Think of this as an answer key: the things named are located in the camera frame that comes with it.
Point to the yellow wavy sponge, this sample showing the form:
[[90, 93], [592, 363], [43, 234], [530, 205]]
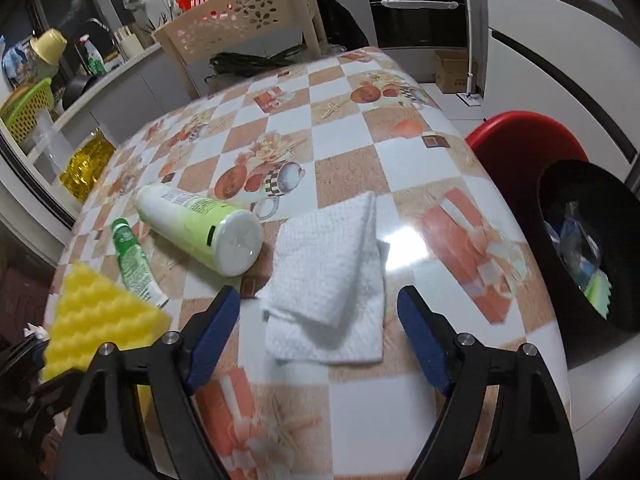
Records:
[[91, 311]]

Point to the beige perforated chair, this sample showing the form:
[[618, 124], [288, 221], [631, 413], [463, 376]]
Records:
[[217, 25]]

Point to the white refrigerator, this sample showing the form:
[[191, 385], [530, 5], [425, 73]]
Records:
[[576, 61]]

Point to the green tube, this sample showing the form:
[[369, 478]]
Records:
[[134, 265]]

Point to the white paper towel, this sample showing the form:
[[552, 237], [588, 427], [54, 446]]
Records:
[[325, 299]]

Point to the red plastic stool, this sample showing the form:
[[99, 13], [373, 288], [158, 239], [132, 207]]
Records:
[[516, 147]]

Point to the green wavy sponge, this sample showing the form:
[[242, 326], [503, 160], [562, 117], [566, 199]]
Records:
[[598, 292]]

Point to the spray bottle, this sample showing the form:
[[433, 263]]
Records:
[[94, 60]]

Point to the yellow bowl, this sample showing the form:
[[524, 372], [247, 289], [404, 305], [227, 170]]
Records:
[[50, 46]]

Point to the green yellow colander basket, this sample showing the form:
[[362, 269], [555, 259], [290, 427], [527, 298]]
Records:
[[19, 114]]

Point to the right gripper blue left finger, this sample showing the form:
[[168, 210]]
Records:
[[205, 335]]

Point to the light green drink bottle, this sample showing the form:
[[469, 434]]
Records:
[[223, 237]]

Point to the black built-in oven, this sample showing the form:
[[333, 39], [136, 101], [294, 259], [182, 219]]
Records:
[[420, 23]]

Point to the black trash bin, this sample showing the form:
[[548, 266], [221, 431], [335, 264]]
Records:
[[612, 210]]

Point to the gold foil bag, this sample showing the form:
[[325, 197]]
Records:
[[86, 165]]

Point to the blue plastic bag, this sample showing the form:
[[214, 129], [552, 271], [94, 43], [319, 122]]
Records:
[[577, 245]]

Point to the cardboard box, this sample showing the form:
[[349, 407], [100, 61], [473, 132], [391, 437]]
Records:
[[451, 72]]

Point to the black pot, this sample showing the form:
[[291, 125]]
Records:
[[79, 85]]

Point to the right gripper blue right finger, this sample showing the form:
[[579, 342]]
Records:
[[429, 334]]

